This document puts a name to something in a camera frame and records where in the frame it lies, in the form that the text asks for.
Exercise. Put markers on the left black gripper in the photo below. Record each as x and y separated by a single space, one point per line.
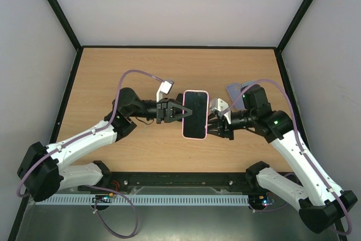
164 111

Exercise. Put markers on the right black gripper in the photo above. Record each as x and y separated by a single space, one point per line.
225 125

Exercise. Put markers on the lilac phone case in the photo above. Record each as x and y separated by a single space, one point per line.
234 91

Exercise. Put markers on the black phone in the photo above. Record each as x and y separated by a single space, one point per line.
180 98

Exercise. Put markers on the light blue phone case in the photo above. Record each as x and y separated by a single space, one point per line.
245 84

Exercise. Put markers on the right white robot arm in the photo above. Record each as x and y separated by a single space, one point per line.
319 201

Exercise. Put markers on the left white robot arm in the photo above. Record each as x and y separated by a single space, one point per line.
45 170

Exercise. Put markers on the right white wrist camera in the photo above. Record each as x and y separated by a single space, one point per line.
220 108

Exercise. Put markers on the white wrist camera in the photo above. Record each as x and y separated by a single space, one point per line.
220 108
164 89

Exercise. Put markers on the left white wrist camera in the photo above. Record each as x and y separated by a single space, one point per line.
164 89

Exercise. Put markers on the grey slotted cable duct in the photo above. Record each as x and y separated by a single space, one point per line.
149 200

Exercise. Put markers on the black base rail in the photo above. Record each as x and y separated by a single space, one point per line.
232 182

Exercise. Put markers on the black aluminium frame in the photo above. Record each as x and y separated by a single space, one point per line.
54 4

